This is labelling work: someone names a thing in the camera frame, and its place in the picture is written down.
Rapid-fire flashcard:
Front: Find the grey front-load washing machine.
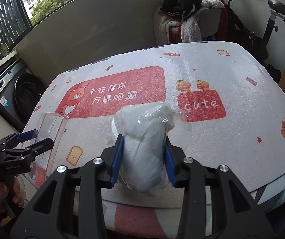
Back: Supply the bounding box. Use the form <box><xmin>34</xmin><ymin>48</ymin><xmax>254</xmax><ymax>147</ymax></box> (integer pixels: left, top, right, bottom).
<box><xmin>0</xmin><ymin>58</ymin><xmax>47</xmax><ymax>132</ymax></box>

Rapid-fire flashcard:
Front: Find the pile of clothes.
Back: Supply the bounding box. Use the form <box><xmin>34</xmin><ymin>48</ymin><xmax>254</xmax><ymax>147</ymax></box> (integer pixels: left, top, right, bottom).
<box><xmin>160</xmin><ymin>0</ymin><xmax>225</xmax><ymax>43</ymax></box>

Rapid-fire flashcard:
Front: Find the person's left hand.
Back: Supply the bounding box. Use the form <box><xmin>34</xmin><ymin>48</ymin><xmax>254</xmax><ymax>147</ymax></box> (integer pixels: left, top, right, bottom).
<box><xmin>0</xmin><ymin>178</ymin><xmax>26</xmax><ymax>213</ymax></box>

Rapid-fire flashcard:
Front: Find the clear plastic box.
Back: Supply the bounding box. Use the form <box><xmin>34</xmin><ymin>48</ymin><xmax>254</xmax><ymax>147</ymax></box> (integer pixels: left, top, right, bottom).
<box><xmin>26</xmin><ymin>112</ymin><xmax>69</xmax><ymax>189</ymax></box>

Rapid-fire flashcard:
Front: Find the black exercise bike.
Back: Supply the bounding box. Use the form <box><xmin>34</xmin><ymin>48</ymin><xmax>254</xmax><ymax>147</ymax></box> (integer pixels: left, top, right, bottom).
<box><xmin>231</xmin><ymin>0</ymin><xmax>285</xmax><ymax>80</ymax></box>

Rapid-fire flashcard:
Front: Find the geometric patterned mattress pad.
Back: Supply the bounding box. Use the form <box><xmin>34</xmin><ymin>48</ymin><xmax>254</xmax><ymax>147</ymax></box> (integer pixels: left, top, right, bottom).
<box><xmin>72</xmin><ymin>161</ymin><xmax>285</xmax><ymax>239</ymax></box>

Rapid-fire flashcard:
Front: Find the white cartoon bear blanket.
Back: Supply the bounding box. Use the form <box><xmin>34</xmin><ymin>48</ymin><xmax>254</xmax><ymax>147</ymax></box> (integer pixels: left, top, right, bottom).
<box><xmin>26</xmin><ymin>42</ymin><xmax>285</xmax><ymax>208</ymax></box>

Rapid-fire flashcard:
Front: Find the white tissue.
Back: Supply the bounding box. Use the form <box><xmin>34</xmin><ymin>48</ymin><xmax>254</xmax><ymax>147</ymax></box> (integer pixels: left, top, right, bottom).
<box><xmin>107</xmin><ymin>102</ymin><xmax>184</xmax><ymax>195</ymax></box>

